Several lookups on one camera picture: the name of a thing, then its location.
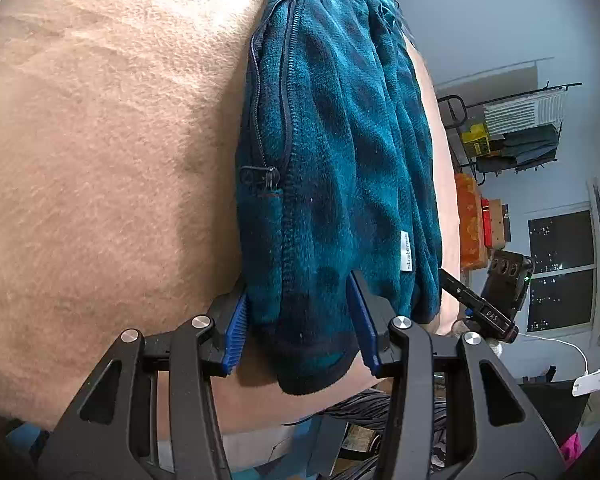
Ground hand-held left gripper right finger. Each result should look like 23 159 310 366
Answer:
346 270 566 480

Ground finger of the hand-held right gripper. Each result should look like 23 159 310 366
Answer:
439 269 477 311

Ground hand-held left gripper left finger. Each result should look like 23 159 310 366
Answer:
40 282 253 480

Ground blue plaid fleece jacket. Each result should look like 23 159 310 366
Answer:
235 0 443 396

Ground black clothes rack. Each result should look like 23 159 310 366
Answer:
437 80 583 187

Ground dark clothes on rack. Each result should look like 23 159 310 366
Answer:
500 125 559 174

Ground window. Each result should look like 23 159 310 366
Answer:
526 210 597 334

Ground red box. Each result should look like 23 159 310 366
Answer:
480 199 511 249

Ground orange box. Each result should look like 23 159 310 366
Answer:
455 174 489 269

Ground striped cloth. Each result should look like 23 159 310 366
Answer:
325 389 397 432

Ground white power adapter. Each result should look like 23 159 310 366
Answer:
572 367 600 397

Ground yellow box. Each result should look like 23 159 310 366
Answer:
461 122 492 159

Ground white cloth on rack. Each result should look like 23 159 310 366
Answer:
484 91 566 134

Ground pink item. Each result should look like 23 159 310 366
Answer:
562 432 584 462

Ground tan blanket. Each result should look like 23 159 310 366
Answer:
0 0 463 441

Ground white cable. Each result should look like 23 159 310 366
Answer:
517 335 589 377

